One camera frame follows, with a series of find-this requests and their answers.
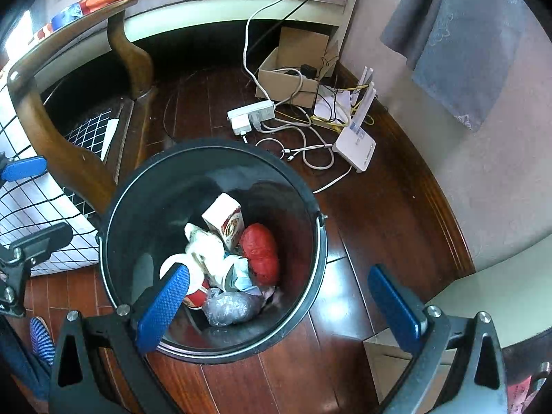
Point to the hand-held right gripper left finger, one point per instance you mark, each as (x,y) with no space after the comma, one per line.
(166,306)

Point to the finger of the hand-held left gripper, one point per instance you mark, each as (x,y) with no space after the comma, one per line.
(23,169)
(43,239)

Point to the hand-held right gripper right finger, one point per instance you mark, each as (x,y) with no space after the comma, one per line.
(394,306)

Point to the red paper cup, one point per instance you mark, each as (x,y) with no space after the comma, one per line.
(198,297)

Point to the clear plastic bag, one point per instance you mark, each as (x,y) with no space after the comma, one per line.
(228,308)

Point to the white tissue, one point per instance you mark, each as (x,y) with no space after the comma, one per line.
(202,246)

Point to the blue patterned paper cup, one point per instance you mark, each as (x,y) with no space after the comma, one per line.
(239,274)

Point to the black round trash bin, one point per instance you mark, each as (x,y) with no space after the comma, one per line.
(142,207)

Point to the small printed carton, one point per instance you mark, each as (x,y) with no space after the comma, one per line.
(224,220)

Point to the red plastic bag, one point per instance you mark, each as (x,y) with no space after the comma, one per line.
(258,250)

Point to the wooden chair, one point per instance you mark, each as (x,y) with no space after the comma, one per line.
(51,138)

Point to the small cardboard box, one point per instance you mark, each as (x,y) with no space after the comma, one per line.
(388,366)

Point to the blue striped slipper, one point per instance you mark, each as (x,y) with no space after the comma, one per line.
(42,340)

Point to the pale green cabinet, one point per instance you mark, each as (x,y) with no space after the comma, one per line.
(496,302)

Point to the person's leg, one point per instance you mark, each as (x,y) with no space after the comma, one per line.
(19,362)

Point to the white router with antennas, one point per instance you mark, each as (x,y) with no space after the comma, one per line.
(356,144)

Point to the red gold printed blanket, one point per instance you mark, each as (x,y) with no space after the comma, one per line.
(99,6)

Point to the white charger plug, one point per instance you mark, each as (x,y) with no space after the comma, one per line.
(241,125)

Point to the white paper sheet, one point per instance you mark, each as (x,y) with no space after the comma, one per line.
(332,105)

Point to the white power strip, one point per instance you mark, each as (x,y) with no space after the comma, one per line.
(258,110)

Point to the cream wooden bed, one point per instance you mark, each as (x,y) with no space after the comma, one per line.
(194,21)

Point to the open cardboard box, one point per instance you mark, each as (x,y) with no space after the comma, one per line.
(284,82)

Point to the black power adapter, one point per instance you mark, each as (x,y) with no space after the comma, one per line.
(309,71)

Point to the grey embroidered curtain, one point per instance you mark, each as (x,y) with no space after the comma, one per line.
(453,30)

